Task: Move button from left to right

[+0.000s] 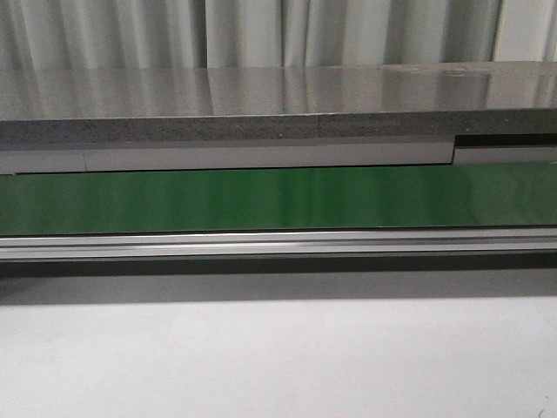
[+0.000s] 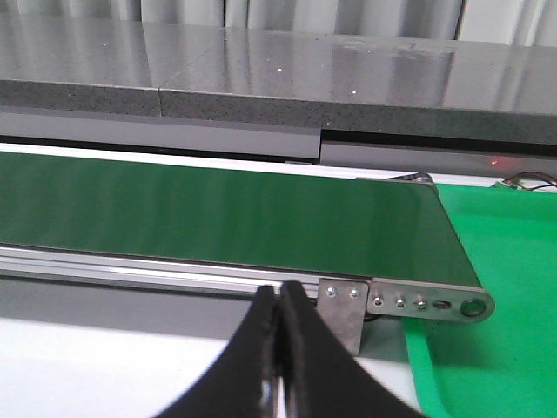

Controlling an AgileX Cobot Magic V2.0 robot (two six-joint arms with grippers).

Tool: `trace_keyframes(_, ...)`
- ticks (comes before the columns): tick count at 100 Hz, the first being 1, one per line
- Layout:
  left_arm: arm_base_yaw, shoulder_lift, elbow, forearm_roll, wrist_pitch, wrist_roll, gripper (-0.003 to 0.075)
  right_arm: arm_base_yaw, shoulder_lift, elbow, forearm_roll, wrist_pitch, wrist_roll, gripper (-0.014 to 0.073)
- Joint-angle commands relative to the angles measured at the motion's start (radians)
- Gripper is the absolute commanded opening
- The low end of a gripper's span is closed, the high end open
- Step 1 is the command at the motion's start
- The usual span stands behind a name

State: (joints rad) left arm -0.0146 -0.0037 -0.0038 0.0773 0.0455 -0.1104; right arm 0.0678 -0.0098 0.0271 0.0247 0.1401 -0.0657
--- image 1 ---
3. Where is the aluminium conveyor frame rail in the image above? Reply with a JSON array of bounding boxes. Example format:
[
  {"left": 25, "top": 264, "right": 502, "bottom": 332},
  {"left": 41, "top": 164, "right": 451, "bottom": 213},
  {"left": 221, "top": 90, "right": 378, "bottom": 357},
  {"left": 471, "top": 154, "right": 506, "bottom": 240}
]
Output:
[{"left": 1, "top": 227, "right": 556, "bottom": 260}]

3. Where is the white curtain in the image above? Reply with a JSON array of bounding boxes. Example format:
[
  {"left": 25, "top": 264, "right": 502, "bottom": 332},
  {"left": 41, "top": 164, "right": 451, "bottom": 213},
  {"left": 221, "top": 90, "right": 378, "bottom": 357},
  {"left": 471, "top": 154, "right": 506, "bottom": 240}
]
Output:
[{"left": 1, "top": 1, "right": 556, "bottom": 70}]

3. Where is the grey stone countertop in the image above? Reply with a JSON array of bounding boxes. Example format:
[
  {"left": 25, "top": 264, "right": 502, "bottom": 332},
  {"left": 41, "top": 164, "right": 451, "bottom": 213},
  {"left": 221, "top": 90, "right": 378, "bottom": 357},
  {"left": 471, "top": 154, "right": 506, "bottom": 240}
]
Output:
[{"left": 1, "top": 62, "right": 556, "bottom": 148}]

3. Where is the green conveyor belt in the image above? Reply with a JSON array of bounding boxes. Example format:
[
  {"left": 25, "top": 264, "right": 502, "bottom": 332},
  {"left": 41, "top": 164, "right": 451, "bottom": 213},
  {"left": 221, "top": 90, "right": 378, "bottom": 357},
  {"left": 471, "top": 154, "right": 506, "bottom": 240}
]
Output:
[{"left": 1, "top": 163, "right": 556, "bottom": 235}]

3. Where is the grey cabinet front panel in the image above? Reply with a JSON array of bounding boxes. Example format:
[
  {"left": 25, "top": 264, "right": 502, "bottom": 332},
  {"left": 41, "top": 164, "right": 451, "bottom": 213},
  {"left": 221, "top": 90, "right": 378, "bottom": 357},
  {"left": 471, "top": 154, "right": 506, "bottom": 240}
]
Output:
[{"left": 1, "top": 134, "right": 556, "bottom": 174}]

